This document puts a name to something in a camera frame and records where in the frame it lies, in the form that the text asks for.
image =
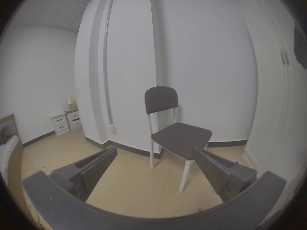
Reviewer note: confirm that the dark grey white-framed chair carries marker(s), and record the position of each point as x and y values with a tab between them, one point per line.
179	138

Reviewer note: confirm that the beige table lamp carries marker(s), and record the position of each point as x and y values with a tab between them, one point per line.
71	103

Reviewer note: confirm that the white wall socket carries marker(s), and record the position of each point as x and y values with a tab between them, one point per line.
112	129

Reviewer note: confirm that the bed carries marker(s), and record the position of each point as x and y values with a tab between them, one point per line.
7	152

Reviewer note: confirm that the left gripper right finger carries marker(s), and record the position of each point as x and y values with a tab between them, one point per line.
215	171

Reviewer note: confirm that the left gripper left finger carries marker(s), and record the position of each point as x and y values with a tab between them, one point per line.
96	166

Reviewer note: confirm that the white wardrobe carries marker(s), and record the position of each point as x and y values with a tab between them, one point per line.
268	92

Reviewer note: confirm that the white bedside table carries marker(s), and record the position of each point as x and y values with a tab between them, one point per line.
74	121
60	123

